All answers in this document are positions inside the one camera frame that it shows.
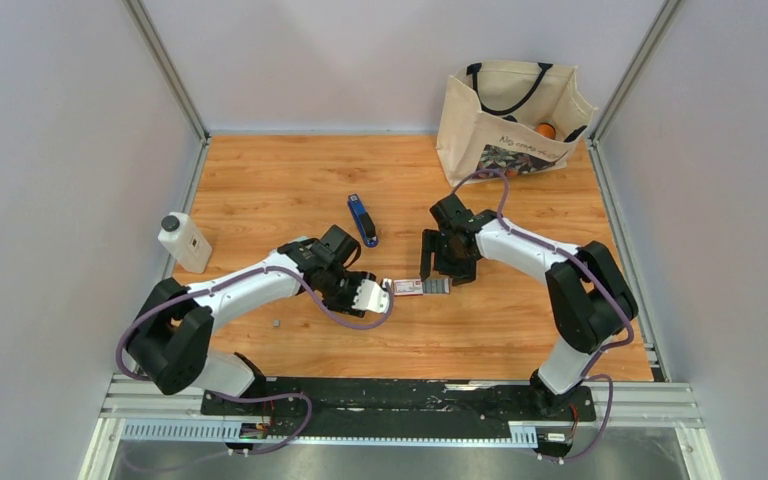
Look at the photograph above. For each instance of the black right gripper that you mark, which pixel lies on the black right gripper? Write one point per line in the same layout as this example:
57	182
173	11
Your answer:
432	242

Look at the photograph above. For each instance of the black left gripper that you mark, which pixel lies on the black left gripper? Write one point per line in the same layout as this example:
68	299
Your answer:
346	305

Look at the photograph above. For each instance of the red white staple box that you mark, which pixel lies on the red white staple box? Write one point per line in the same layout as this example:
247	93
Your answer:
418	287

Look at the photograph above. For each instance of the blue black stapler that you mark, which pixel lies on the blue black stapler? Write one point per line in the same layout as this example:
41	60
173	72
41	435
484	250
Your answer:
363	221

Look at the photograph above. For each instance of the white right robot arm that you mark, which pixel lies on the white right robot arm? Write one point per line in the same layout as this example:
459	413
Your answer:
590	298

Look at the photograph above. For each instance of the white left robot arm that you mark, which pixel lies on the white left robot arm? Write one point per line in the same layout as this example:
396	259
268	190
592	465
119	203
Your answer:
169	342

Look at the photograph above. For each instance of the white bottle black cap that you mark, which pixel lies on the white bottle black cap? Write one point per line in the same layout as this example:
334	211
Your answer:
185	242

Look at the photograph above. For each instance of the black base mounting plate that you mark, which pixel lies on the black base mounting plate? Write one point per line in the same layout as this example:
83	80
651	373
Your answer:
398	407

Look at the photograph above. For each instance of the beige canvas tote bag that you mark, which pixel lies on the beige canvas tote bag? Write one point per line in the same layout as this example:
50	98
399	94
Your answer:
490	112

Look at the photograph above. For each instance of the orange ball in bag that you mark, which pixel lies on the orange ball in bag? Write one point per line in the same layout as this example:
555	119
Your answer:
546	130

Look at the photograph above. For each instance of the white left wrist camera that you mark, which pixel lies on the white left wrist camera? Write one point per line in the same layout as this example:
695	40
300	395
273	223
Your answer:
372	296

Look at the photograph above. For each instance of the slotted white cable duct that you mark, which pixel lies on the slotted white cable duct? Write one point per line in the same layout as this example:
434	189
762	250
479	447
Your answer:
515	436

